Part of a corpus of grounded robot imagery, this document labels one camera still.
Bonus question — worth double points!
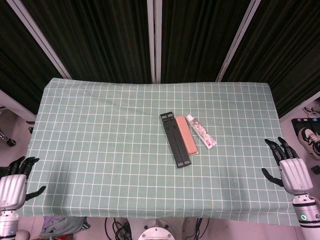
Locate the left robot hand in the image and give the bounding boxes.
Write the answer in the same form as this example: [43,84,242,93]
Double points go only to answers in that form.
[0,156,47,210]

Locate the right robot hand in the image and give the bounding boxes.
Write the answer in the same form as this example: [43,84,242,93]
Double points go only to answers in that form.
[261,136,314,196]

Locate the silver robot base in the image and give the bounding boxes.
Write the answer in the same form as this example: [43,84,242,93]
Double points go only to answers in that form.
[137,218,176,240]

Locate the black and white sneaker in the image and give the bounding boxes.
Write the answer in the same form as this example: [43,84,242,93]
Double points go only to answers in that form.
[297,126,320,161]

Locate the pale patterned cloth bundle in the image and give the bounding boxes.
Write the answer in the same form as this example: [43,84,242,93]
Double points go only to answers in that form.
[39,216,91,238]

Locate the white floral tube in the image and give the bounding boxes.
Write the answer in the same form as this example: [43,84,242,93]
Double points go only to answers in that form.
[185,113,217,151]

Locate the pink rectangular case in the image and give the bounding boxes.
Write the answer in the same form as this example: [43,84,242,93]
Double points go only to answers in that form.
[175,114,200,156]

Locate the black flat tray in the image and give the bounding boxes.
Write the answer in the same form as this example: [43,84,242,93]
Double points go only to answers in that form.
[159,111,192,169]

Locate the green checkered tablecloth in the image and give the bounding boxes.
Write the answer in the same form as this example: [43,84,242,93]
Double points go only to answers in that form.
[16,77,300,227]

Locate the black curtain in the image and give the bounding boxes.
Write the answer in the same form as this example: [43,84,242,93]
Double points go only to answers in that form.
[0,0,320,118]

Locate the black cable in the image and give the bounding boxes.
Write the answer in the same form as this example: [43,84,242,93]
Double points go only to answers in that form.
[181,217,204,240]
[104,217,137,240]

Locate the white partition frame post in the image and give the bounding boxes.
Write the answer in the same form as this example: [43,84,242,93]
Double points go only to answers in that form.
[146,0,163,85]
[215,0,262,83]
[4,0,72,80]

